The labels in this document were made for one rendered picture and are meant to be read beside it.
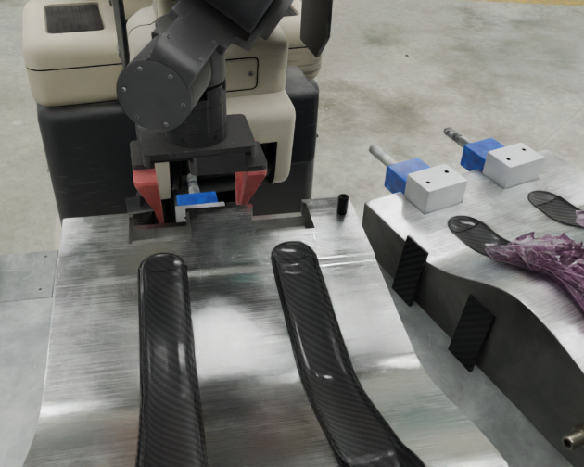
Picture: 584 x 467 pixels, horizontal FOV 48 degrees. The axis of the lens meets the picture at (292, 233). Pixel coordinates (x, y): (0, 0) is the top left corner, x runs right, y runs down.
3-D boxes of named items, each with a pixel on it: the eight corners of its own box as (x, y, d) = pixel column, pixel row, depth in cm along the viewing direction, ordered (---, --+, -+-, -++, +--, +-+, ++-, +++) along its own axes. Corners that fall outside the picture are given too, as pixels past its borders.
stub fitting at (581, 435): (576, 432, 49) (556, 442, 48) (582, 419, 48) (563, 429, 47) (590, 447, 48) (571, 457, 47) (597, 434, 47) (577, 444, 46)
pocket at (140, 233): (133, 245, 61) (128, 212, 58) (190, 239, 61) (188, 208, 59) (133, 277, 57) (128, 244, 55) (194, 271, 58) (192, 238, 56)
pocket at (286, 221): (248, 234, 62) (248, 203, 60) (302, 230, 63) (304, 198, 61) (255, 265, 59) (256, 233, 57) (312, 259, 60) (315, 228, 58)
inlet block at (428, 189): (352, 172, 77) (357, 132, 73) (387, 163, 79) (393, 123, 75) (420, 234, 68) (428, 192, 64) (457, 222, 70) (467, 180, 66)
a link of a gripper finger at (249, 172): (267, 233, 65) (268, 150, 59) (195, 241, 63) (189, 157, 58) (254, 195, 70) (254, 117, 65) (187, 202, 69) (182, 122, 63)
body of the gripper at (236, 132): (257, 163, 60) (257, 88, 56) (144, 173, 58) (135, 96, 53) (244, 130, 65) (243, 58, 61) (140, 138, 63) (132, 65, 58)
